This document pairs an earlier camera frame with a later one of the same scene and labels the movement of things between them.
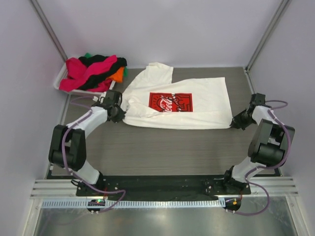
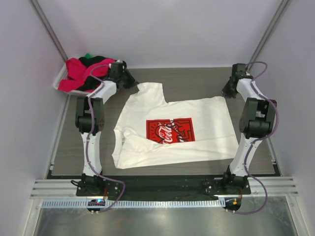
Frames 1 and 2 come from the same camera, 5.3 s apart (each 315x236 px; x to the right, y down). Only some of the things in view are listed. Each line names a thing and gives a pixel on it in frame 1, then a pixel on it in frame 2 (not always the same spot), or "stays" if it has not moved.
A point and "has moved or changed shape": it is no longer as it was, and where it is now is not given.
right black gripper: [236, 122] to [226, 93]
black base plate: [172, 186] stays
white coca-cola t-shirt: [151, 101] has moved or changed shape
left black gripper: [120, 117] to [132, 82]
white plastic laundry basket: [62, 74] stays
